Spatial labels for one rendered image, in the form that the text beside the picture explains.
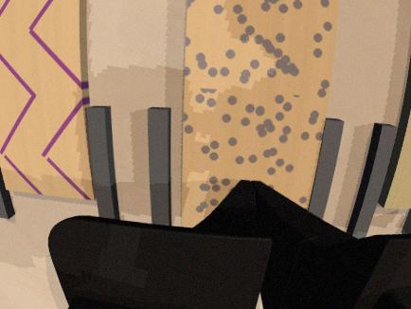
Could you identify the tan strip with grey dots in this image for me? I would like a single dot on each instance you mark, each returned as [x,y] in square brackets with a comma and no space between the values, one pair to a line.
[256,88]

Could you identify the pale yellow flat strip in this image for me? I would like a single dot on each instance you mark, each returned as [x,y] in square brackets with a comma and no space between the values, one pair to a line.
[396,191]

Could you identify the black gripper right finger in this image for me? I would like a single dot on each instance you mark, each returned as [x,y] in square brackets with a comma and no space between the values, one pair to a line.
[314,265]

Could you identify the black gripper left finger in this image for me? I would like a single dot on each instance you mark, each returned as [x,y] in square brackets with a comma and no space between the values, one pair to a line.
[218,264]

